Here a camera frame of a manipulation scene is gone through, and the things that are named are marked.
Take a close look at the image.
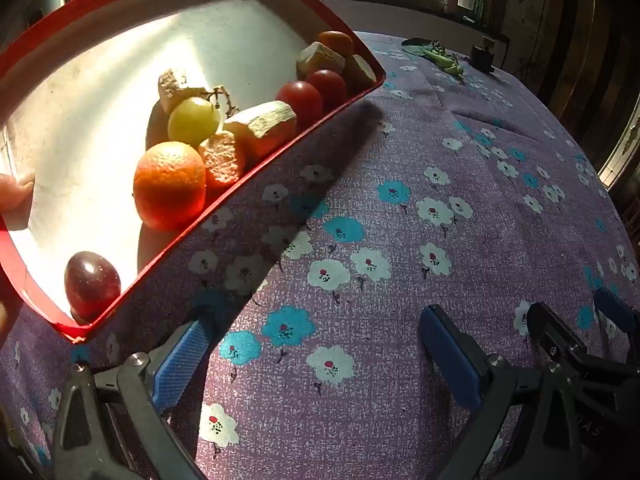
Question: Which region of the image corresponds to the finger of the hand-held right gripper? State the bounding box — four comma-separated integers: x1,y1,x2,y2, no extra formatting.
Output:
527,302,591,363
594,287,640,333

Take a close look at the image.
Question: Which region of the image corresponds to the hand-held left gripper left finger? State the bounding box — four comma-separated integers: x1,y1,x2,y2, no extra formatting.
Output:
52,320,210,480

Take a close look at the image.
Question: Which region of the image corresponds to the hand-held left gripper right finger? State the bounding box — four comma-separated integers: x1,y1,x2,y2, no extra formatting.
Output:
419,304,583,480

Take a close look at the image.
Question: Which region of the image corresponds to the large orange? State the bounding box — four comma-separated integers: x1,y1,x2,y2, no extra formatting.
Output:
133,141,207,231

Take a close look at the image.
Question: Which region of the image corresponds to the pale sugarcane chunk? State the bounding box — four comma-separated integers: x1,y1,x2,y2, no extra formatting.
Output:
222,101,297,161
198,130,246,188
158,68,211,113
295,42,347,81
345,54,377,95

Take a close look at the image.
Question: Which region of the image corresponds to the red rectangular tray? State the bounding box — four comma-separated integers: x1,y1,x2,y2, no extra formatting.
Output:
0,0,387,343

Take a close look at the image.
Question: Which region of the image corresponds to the purple floral tablecloth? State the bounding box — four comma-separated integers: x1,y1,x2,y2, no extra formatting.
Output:
0,30,640,480

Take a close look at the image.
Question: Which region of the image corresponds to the dark purple plum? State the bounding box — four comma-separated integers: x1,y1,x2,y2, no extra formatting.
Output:
64,251,122,322

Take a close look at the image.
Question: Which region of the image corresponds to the green grape with stem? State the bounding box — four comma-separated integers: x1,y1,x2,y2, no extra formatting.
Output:
167,86,240,148

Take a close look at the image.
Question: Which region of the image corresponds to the small black box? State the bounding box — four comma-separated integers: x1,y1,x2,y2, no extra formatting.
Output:
471,44,496,72

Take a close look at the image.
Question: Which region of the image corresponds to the red tomato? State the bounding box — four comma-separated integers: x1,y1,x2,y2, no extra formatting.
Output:
275,80,324,131
305,69,348,111

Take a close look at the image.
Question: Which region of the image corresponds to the green leafy vegetable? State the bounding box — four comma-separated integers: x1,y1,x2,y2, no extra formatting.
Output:
402,37,466,77

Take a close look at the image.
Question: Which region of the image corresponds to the small orange tangerine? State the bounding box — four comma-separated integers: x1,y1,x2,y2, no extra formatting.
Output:
317,30,354,58

